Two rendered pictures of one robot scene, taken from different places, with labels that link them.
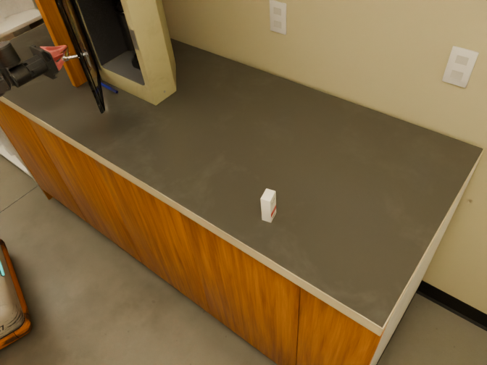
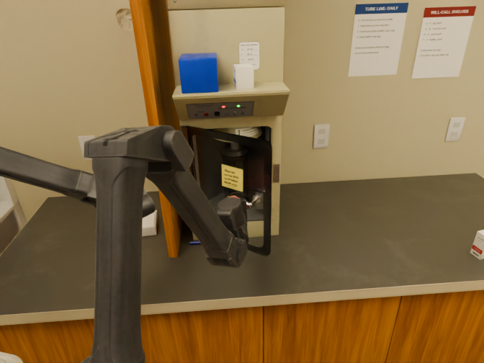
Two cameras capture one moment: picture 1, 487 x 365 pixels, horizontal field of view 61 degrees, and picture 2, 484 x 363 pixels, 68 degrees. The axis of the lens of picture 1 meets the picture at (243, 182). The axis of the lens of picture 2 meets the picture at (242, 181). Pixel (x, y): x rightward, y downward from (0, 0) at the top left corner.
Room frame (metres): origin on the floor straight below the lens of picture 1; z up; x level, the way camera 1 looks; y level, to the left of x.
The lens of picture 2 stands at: (0.62, 1.17, 1.75)
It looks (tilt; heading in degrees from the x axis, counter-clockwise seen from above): 28 degrees down; 314
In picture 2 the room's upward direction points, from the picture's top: 2 degrees counter-clockwise
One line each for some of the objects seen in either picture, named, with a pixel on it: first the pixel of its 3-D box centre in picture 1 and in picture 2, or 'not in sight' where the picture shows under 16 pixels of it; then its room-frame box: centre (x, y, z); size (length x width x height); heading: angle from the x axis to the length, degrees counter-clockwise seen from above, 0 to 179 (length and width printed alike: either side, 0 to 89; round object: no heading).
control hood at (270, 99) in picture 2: not in sight; (231, 104); (1.35, 0.45, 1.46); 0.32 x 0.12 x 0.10; 47
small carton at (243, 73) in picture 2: not in sight; (243, 75); (1.32, 0.42, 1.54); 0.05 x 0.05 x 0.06; 52
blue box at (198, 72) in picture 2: not in sight; (199, 72); (1.40, 0.51, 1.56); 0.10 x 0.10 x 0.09; 47
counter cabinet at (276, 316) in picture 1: (192, 185); (277, 313); (1.32, 0.24, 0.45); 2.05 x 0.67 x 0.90; 47
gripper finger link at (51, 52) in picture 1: (56, 56); not in sight; (1.25, 0.55, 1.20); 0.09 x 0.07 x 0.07; 138
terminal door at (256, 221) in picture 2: (80, 42); (227, 192); (1.34, 0.49, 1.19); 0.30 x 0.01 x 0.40; 13
